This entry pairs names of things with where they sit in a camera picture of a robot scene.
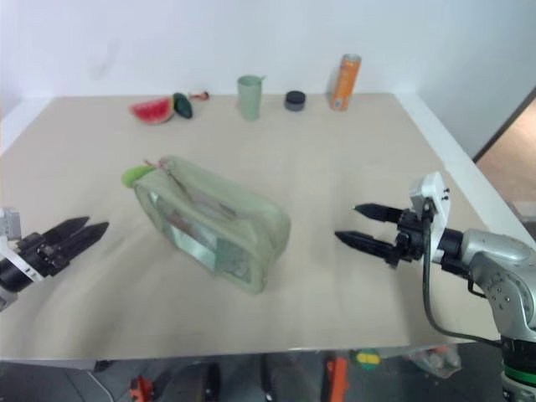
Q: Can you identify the orange clamp under table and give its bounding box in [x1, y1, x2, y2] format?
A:
[324, 353, 350, 402]

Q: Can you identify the orange black tool under table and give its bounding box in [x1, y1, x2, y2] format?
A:
[128, 374, 157, 402]

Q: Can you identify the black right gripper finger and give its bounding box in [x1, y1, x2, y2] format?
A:
[353, 203, 404, 224]
[333, 230, 398, 265]

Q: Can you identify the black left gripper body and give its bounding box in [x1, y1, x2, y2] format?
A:
[16, 232, 72, 278]

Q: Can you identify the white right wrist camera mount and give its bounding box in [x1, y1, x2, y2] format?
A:
[409, 170, 453, 264]

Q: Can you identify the small black round jar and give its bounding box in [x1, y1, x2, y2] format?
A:
[285, 90, 307, 113]

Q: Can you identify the green yellow item under table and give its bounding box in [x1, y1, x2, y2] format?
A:
[350, 348, 382, 372]

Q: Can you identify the pale green plastic cup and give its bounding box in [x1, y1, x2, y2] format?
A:
[237, 75, 267, 122]

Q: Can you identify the orange drink can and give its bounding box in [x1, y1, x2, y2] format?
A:
[328, 53, 363, 112]

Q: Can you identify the green leaf-shaped zipper tag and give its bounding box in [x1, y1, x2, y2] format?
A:
[121, 165, 153, 188]

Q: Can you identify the toy watermelon slice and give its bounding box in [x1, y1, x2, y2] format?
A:
[128, 98, 176, 126]

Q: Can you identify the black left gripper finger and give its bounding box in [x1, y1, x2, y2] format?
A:
[40, 215, 91, 247]
[58, 221, 111, 265]

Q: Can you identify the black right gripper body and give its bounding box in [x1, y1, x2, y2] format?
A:
[384, 207, 432, 270]

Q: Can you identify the translucent green zip pouch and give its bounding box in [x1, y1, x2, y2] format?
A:
[133, 155, 291, 297]

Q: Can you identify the clear plastic bag under table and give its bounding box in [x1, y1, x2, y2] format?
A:
[408, 343, 462, 379]

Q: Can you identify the beige table mat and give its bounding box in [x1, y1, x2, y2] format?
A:
[0, 92, 529, 361]

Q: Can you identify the dark green toy avocado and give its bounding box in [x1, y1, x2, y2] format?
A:
[172, 92, 195, 121]

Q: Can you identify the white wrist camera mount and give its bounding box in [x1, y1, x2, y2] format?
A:
[0, 208, 46, 282]
[409, 170, 453, 264]

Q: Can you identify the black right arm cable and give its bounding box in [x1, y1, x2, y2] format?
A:
[421, 200, 502, 347]

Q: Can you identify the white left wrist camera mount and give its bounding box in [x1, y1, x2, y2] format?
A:
[0, 208, 46, 282]

